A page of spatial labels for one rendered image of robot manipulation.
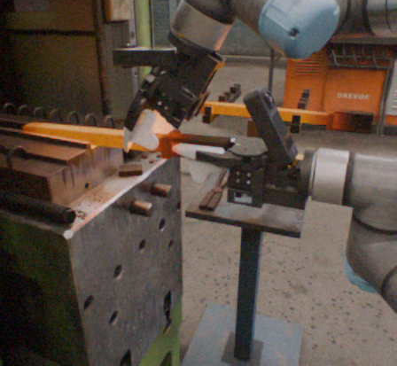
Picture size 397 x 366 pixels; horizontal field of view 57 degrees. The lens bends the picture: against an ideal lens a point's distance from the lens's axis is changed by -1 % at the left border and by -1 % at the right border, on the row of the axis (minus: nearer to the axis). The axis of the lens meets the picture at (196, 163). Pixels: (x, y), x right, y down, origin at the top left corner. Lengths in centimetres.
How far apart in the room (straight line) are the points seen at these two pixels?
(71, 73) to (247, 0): 63
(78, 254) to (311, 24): 45
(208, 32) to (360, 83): 359
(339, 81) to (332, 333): 281
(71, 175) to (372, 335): 142
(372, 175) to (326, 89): 355
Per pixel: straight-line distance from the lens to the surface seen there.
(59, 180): 62
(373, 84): 406
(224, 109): 90
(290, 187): 54
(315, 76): 401
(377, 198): 51
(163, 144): 57
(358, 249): 56
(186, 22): 50
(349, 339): 171
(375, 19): 50
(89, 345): 73
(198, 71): 52
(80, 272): 62
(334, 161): 51
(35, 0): 71
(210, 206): 97
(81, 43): 94
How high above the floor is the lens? 122
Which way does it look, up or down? 24 degrees down
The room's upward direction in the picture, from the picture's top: straight up
